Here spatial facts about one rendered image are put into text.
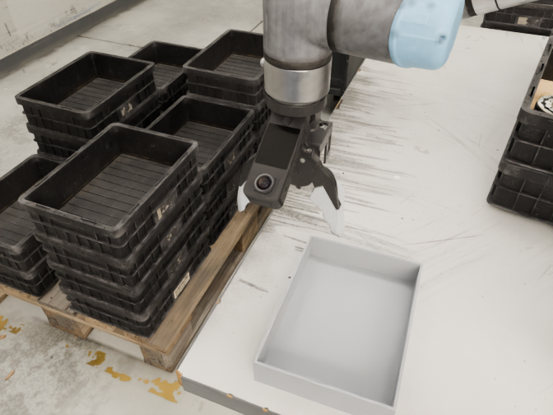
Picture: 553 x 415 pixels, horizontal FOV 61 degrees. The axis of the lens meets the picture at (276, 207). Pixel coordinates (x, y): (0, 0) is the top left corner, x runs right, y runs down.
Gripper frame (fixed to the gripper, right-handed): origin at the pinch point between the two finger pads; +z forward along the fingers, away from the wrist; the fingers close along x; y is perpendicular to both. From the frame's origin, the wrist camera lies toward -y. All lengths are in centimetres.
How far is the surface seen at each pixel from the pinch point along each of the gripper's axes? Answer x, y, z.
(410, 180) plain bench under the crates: -14.2, 42.4, 19.0
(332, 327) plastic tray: -8.3, -0.8, 18.6
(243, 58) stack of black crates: 66, 131, 40
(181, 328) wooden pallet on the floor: 41, 23, 77
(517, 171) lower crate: -33, 38, 8
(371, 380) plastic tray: -16.0, -7.7, 18.6
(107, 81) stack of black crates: 107, 92, 40
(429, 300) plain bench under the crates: -22.3, 10.3, 19.0
